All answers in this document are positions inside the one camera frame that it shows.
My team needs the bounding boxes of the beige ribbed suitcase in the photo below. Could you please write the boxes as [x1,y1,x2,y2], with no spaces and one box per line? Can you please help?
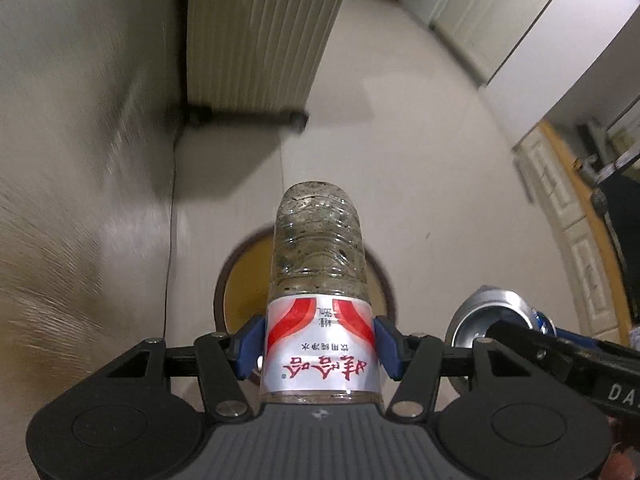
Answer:
[184,0,353,135]

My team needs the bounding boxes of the low white wood-topped cabinet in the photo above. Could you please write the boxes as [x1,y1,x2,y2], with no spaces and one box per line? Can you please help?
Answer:
[512,121,640,349]

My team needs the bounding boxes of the person's pink clothing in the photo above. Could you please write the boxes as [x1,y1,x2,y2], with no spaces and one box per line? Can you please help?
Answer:
[606,417,640,480]

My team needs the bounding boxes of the white kitchen cabinets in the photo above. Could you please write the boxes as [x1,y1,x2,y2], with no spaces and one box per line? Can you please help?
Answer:
[433,0,558,79]

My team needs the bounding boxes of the black floor cable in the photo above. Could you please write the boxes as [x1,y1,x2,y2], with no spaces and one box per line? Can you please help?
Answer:
[161,125,179,337]

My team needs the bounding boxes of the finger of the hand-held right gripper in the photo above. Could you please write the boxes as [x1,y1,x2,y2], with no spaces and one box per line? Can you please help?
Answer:
[486,319,608,405]

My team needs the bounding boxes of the clear plastic water bottle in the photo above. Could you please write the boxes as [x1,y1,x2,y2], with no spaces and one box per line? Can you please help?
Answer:
[259,181,385,408]

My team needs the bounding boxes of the yellow bucket with brown rim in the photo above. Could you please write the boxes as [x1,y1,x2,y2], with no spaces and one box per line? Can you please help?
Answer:
[213,224,397,343]

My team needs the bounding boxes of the crushed blue soda can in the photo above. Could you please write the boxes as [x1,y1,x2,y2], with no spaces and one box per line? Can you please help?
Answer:
[445,285,559,392]

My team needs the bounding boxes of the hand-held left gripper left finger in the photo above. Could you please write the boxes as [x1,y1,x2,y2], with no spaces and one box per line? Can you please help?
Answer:
[65,314,267,421]

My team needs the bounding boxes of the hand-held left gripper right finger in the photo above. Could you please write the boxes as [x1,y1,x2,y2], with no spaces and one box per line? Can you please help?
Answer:
[372,315,566,420]

